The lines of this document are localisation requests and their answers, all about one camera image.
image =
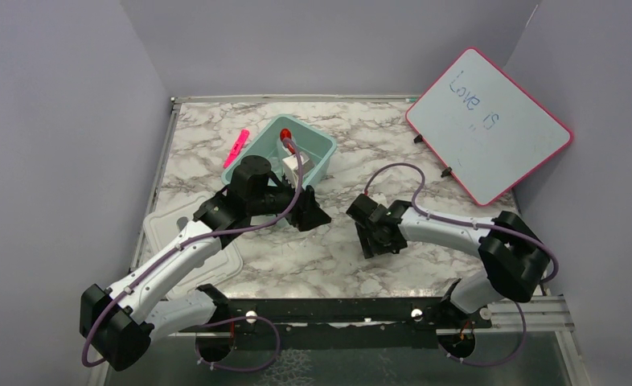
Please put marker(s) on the red capped wash bottle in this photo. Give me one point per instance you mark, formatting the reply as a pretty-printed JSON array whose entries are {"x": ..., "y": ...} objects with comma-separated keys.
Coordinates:
[{"x": 285, "y": 142}]

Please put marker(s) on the white plastic bin lid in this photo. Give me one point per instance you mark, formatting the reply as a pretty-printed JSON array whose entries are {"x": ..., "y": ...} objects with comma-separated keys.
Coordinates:
[{"x": 162, "y": 225}]

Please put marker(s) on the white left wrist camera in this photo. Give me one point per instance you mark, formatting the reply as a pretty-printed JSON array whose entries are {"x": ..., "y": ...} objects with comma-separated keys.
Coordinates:
[{"x": 291, "y": 169}]

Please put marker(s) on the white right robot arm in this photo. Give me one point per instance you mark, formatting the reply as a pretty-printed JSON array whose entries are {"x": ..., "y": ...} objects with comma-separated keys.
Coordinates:
[{"x": 513, "y": 260}]

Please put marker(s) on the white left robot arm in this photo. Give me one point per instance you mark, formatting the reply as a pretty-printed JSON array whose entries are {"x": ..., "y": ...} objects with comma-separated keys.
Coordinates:
[{"x": 120, "y": 322}]

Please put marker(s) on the pink highlighter marker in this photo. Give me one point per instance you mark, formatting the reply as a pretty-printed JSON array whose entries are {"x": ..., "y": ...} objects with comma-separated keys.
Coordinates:
[{"x": 236, "y": 148}]

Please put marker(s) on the teal plastic bin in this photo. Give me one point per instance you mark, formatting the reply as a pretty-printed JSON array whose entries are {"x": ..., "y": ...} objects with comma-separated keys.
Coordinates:
[{"x": 314, "y": 144}]

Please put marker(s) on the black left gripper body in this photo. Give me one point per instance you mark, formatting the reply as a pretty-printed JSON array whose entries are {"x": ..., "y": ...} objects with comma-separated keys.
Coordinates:
[{"x": 274, "y": 202}]

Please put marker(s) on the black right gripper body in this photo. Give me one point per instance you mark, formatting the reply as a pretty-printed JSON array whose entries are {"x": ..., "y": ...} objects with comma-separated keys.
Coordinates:
[{"x": 371, "y": 243}]

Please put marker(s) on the pink framed whiteboard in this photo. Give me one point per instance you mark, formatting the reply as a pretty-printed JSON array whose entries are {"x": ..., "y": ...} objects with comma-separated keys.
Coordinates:
[{"x": 482, "y": 125}]

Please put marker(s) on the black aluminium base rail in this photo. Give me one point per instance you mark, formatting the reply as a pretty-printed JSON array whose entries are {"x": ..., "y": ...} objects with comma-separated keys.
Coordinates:
[{"x": 261, "y": 324}]

